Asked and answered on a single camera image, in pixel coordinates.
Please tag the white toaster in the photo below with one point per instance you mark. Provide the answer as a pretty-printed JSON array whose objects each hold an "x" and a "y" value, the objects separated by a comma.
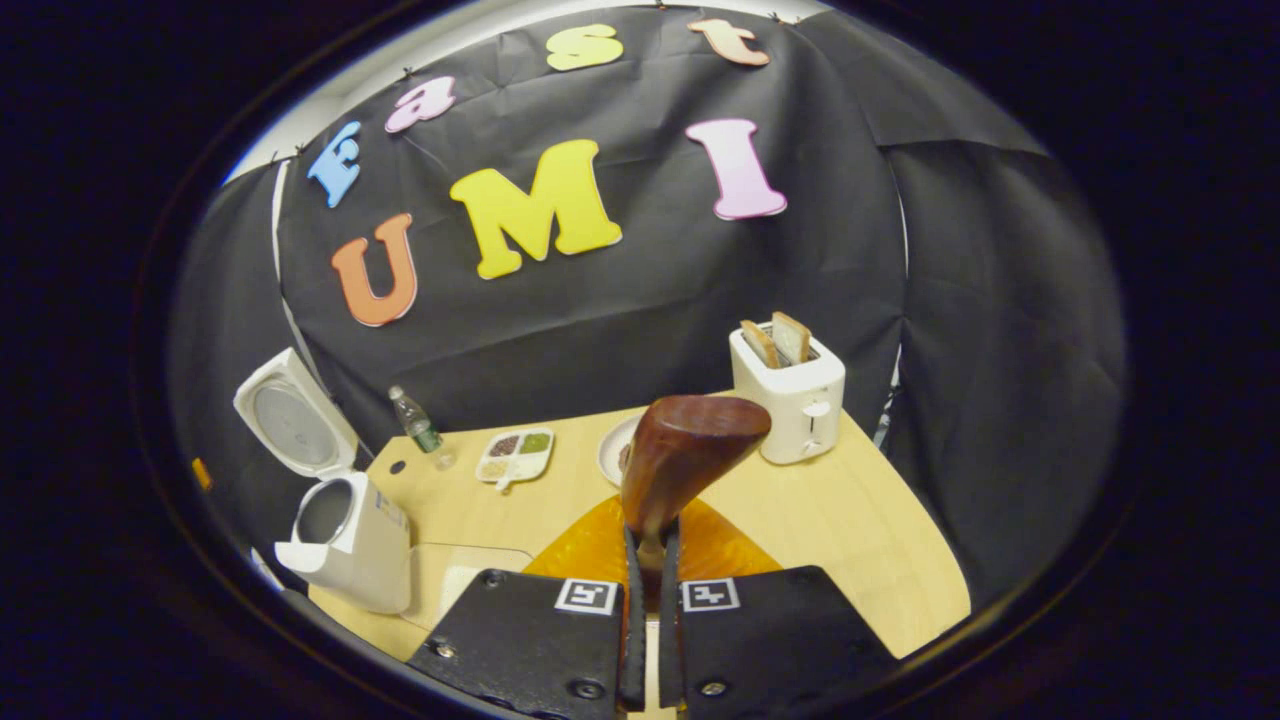
[{"x": 800, "y": 410}]

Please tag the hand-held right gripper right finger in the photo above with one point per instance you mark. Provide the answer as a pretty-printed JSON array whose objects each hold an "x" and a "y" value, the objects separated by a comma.
[{"x": 668, "y": 625}]

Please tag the brown wooden spoon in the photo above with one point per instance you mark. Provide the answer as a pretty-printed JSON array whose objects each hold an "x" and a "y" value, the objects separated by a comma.
[{"x": 690, "y": 440}]

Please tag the white divided snack dish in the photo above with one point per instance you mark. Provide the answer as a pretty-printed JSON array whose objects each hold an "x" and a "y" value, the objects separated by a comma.
[{"x": 515, "y": 455}]

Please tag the white rice cooker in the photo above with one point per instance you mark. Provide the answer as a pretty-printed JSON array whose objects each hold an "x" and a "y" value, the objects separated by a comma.
[{"x": 350, "y": 550}]

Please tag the white round plate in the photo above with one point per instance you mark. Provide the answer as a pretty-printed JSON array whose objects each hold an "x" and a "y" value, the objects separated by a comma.
[{"x": 612, "y": 450}]

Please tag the black backdrop cloth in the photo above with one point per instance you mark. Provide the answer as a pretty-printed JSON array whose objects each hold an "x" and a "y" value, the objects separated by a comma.
[{"x": 650, "y": 280}]

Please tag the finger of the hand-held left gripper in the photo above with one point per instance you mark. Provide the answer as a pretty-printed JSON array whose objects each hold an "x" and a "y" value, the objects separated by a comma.
[{"x": 202, "y": 474}]

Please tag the toasted bread slice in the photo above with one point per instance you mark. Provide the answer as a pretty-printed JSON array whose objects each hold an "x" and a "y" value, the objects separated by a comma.
[
  {"x": 760, "y": 344},
  {"x": 792, "y": 338}
]

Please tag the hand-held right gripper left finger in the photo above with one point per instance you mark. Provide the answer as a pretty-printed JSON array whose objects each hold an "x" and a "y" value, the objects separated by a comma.
[{"x": 633, "y": 625}]

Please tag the clear plastic water bottle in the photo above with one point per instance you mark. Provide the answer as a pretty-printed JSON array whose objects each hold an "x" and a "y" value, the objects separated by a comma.
[{"x": 420, "y": 425}]

